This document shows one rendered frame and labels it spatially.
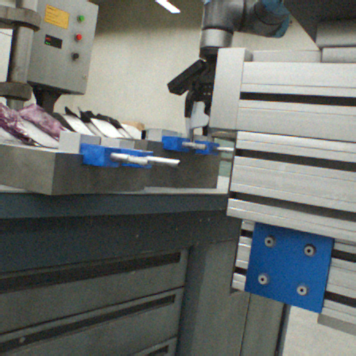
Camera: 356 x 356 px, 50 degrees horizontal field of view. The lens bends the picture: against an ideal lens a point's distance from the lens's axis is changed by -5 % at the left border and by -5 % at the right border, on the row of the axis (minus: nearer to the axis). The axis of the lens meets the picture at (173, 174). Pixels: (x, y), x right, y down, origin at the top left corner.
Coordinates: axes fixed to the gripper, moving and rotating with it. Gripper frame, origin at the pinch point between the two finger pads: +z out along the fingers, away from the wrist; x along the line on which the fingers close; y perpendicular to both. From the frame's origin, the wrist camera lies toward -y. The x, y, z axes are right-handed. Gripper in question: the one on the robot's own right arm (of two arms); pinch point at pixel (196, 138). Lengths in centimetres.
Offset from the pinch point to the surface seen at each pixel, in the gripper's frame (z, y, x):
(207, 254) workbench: 27.2, 2.8, 6.9
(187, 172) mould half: 7.8, 2.0, -4.1
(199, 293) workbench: 36.4, 4.0, 4.5
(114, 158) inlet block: 5.7, 14.6, -37.1
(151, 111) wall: -78, -537, 547
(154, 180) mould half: 9.8, 2.0, -14.5
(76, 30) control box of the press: -42, -85, 22
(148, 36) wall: -246, -572, 541
